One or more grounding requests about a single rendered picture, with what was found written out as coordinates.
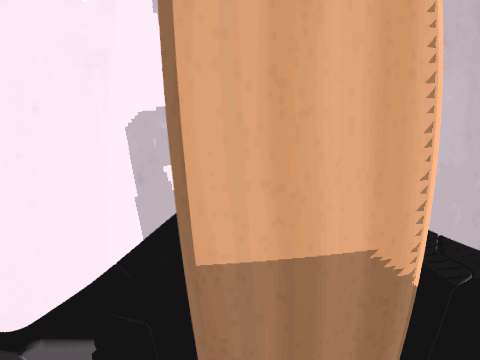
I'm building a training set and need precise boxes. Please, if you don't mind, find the light wooden board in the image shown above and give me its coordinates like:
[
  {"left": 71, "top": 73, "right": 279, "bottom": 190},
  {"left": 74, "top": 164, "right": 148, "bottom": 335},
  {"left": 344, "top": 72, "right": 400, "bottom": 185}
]
[{"left": 157, "top": 0, "right": 444, "bottom": 360}]

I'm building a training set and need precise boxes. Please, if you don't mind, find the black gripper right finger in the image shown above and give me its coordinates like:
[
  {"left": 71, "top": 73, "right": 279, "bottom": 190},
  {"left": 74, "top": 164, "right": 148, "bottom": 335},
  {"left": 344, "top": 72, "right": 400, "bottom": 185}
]
[{"left": 400, "top": 229, "right": 480, "bottom": 360}]

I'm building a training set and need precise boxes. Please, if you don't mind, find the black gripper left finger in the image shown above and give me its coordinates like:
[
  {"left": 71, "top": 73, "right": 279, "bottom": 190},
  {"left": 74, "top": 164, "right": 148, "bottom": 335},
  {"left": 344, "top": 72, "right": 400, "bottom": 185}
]
[{"left": 0, "top": 213, "right": 197, "bottom": 360}]

